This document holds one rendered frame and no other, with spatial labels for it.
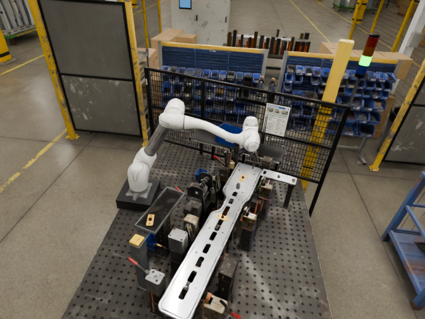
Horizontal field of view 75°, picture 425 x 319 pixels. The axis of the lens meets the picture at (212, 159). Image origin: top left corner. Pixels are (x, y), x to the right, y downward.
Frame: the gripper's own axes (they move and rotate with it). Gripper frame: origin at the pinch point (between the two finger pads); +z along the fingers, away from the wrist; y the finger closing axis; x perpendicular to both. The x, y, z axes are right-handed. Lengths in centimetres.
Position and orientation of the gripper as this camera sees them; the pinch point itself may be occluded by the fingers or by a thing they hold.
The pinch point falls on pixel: (245, 164)
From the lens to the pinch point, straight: 219.1
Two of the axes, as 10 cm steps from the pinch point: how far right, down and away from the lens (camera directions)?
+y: 9.2, 2.6, -2.9
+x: 3.9, -5.3, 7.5
